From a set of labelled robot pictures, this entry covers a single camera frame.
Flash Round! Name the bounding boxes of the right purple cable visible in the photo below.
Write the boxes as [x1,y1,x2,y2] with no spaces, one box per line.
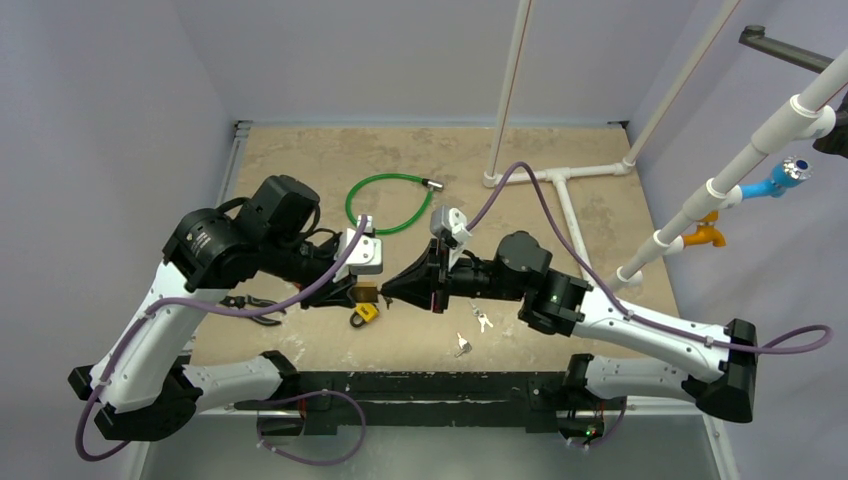
[463,161,834,450]

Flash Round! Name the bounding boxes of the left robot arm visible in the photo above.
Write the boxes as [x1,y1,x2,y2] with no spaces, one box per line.
[69,175,381,444]

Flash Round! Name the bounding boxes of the small yellow padlock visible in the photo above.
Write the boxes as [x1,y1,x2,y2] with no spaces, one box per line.
[349,303,380,329]

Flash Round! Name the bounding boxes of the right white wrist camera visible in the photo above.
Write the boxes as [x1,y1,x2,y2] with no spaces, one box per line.
[429,205,472,270]

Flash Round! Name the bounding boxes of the blue faucet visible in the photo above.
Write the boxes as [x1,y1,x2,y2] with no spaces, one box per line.
[740,156,813,200]

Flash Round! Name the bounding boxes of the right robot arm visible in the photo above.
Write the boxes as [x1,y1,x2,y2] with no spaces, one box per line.
[381,231,757,424]

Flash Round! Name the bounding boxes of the black overhead bar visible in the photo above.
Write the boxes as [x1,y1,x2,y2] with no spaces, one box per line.
[738,25,834,74]

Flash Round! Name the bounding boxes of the large brass padlock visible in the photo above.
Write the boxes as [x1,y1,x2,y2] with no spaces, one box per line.
[350,282,380,304]

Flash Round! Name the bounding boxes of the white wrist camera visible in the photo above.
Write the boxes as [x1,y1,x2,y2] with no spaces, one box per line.
[334,215,384,281]
[429,205,472,270]

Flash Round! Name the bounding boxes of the white pvc pipe frame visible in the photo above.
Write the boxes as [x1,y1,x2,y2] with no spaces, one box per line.
[483,1,847,290]

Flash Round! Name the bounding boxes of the green cable lock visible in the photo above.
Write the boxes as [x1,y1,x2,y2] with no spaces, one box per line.
[344,172,445,236]

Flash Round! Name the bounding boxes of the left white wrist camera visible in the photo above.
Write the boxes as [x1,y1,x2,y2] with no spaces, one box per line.
[334,215,384,281]

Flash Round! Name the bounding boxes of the black pliers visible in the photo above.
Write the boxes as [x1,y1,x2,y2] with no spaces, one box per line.
[219,294,287,328]

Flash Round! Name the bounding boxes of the orange faucet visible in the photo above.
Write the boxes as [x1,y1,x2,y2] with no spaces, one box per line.
[682,210,726,248]

